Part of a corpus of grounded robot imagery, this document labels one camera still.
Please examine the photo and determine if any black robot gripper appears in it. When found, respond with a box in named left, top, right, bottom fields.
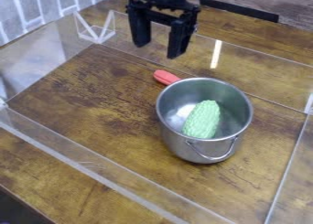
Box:
left=127, top=0, right=199, bottom=59

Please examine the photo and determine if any orange plastic spoon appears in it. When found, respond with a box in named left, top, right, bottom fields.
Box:
left=153, top=69, right=179, bottom=85

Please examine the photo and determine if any silver metal pot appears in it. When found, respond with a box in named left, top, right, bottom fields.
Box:
left=155, top=78, right=253, bottom=164

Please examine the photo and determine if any green knitted vegetable toy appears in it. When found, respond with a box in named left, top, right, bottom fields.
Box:
left=182, top=100, right=221, bottom=139

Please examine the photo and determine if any clear acrylic corner bracket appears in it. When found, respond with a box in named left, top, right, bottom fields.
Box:
left=74, top=10, right=116, bottom=44

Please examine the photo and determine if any black strip on wall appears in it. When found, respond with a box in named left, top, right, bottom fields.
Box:
left=199, top=0, right=278, bottom=23

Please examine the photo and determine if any clear acrylic enclosure wall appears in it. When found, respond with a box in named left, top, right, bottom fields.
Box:
left=0, top=9, right=313, bottom=224

